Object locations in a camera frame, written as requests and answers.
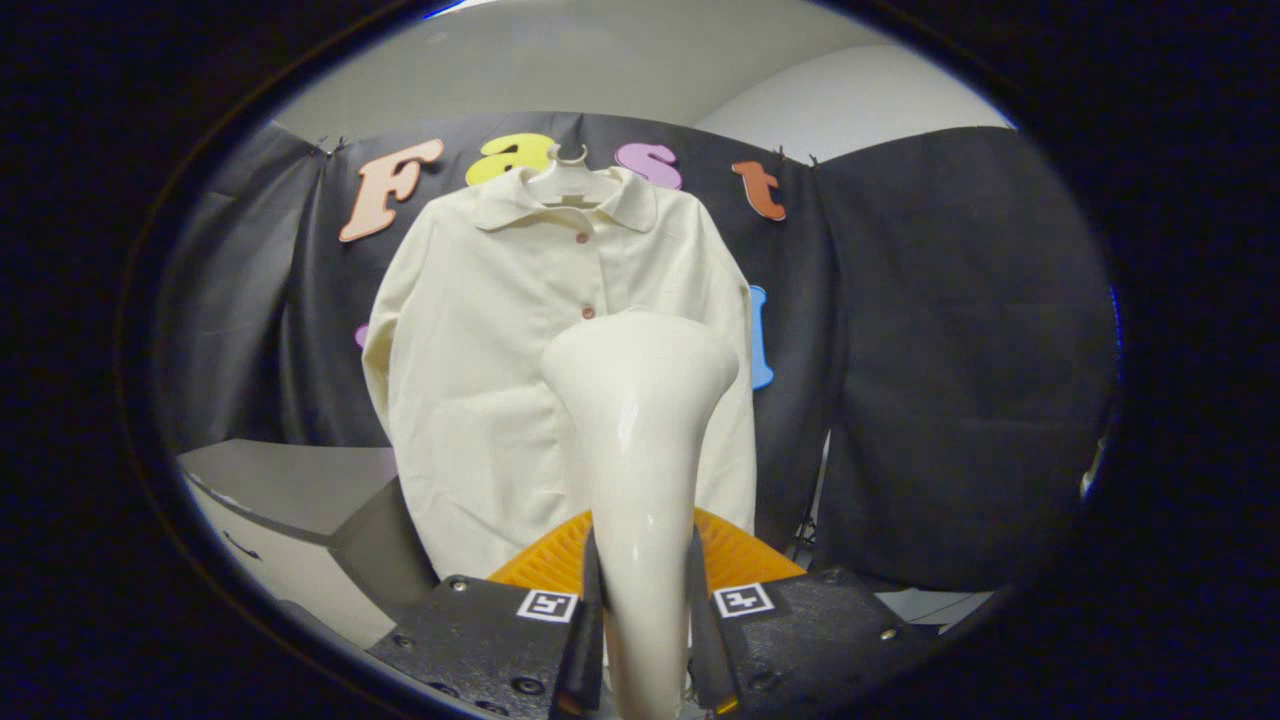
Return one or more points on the cream plastic clothes hanger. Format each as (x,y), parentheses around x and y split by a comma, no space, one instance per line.
(570,183)

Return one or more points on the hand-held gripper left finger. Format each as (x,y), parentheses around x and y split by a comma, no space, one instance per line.
(500,640)

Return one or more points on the cream garment steamer head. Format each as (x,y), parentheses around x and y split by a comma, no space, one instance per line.
(640,450)

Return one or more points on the grey drawer cabinet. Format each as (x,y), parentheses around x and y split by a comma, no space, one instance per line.
(290,485)

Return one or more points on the cream button shirt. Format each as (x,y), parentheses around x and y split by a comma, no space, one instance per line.
(470,400)

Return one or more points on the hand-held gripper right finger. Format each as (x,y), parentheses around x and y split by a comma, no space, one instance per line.
(800,640)

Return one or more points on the black backdrop cloth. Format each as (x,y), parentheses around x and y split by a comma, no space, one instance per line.
(960,380)

